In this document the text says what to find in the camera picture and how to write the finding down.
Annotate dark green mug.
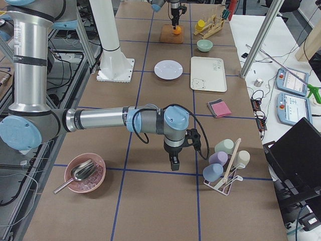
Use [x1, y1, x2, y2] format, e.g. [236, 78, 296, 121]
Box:
[221, 9, 230, 20]

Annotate white wire cup rack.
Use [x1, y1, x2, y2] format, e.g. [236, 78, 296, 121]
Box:
[203, 138, 246, 196]

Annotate upper teach pendant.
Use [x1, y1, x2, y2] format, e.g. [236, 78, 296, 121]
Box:
[276, 67, 308, 96]

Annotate cream bear tray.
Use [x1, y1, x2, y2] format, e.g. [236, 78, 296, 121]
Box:
[190, 56, 227, 92]

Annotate small metal cylinder weight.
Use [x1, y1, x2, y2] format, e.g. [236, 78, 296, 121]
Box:
[254, 78, 263, 87]

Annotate white round plate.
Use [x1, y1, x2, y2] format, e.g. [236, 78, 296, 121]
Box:
[154, 60, 183, 80]

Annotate brown wooden tray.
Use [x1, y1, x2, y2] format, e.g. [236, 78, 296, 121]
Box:
[159, 24, 184, 44]

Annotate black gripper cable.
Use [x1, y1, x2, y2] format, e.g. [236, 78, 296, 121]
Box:
[132, 103, 209, 161]

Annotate wooden dish rack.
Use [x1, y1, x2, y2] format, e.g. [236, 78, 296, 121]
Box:
[193, 8, 226, 39]

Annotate pink cloth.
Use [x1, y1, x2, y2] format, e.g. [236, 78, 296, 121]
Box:
[211, 101, 231, 117]

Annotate purple cup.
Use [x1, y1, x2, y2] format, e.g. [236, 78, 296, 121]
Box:
[209, 151, 228, 166]

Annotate orange fruit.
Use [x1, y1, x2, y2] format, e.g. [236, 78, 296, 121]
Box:
[173, 26, 182, 35]

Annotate light green cup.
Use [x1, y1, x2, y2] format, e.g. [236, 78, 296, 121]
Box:
[214, 139, 234, 155]

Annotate metal reacher grabber tool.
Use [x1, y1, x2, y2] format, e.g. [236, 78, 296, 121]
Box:
[259, 49, 320, 104]

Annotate green ceramic bowl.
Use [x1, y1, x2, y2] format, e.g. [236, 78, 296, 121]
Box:
[197, 39, 213, 53]

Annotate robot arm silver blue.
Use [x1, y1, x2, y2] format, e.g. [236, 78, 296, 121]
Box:
[1, 1, 189, 171]
[147, 0, 181, 30]

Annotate yellow mug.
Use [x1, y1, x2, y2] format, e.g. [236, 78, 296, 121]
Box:
[195, 20, 206, 32]

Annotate teach pendant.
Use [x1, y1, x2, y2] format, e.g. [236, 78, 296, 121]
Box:
[276, 67, 308, 96]
[276, 92, 313, 126]

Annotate red fire extinguisher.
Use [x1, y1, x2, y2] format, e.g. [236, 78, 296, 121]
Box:
[228, 0, 238, 16]

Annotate beige cup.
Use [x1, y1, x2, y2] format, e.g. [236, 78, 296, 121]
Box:
[234, 150, 250, 166]

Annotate grey cloth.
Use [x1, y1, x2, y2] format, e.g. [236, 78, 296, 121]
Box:
[208, 99, 224, 117]

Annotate pink bowl with ice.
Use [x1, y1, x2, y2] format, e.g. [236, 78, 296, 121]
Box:
[64, 153, 106, 193]

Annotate blue cup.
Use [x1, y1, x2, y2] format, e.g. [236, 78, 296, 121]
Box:
[203, 163, 223, 182]

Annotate metal scoop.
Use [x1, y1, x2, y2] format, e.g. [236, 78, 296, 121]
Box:
[53, 159, 97, 195]

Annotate aluminium frame post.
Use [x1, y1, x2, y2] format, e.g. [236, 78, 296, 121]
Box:
[240, 0, 284, 79]

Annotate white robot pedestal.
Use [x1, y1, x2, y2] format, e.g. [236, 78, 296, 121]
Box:
[90, 0, 135, 83]

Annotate lower teach pendant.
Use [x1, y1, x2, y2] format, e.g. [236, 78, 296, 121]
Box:
[276, 92, 313, 126]

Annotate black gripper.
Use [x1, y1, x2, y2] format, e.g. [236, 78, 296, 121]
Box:
[171, 8, 180, 30]
[164, 144, 183, 171]

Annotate black laptop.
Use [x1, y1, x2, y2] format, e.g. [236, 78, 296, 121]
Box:
[263, 117, 320, 200]

